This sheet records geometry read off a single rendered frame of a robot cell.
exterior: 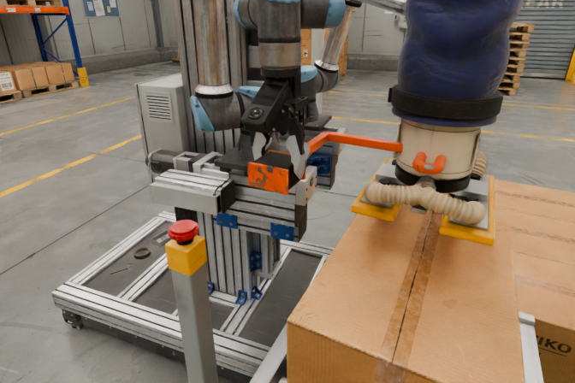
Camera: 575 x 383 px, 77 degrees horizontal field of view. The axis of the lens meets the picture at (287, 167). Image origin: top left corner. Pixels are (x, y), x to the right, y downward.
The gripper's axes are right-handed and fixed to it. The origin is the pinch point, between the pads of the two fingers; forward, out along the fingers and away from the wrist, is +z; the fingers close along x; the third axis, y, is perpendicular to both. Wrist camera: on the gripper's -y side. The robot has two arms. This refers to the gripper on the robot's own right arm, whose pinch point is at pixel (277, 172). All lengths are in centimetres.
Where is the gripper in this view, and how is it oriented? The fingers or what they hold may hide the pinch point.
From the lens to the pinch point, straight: 71.8
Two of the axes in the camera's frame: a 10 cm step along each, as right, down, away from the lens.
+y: 4.5, -3.6, 8.1
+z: 0.2, 9.2, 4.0
